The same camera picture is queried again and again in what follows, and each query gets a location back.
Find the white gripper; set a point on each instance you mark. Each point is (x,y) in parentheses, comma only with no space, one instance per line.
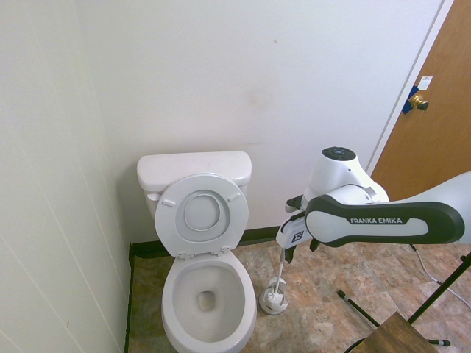
(289,233)

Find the white toilet brush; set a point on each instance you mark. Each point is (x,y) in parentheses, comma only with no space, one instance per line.
(279,272)

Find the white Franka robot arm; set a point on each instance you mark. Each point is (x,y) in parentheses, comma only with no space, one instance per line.
(368,220)

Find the white toilet brush holder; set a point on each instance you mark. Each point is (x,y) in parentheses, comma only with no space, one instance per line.
(274,304)

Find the white toilet seat lid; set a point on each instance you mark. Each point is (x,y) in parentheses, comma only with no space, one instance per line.
(165,228)

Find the white toilet bowl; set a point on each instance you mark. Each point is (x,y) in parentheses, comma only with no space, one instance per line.
(176,331)

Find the white toilet tank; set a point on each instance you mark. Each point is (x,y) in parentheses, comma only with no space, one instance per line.
(151,211)

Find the brown wooden table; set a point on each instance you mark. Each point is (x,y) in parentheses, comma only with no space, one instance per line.
(397,334)

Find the white tank lid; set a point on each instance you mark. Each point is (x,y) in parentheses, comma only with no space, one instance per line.
(191,165)

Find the brown wooden door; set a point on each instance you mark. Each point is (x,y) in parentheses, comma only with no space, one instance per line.
(434,147)

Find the brass door knob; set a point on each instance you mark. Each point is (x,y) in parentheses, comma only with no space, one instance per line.
(417,100)

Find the blue tape strip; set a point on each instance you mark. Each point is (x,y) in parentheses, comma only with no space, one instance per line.
(414,90)

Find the white paper label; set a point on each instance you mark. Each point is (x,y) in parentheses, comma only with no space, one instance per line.
(425,82)

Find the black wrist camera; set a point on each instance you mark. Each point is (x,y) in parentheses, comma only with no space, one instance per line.
(294,203)

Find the black camera tripod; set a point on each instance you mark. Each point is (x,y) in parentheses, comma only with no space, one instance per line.
(441,287)

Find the white door frame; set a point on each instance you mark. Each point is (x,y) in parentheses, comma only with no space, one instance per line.
(404,92)

